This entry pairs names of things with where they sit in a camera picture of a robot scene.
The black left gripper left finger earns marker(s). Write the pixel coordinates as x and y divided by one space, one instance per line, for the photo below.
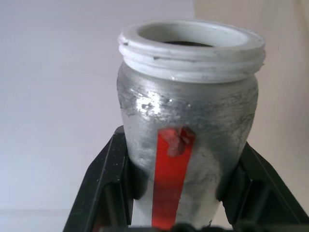
103 183

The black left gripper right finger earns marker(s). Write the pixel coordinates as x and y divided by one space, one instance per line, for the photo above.
260 191

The silver jar with red stripe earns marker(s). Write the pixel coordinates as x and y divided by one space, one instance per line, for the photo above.
193 116

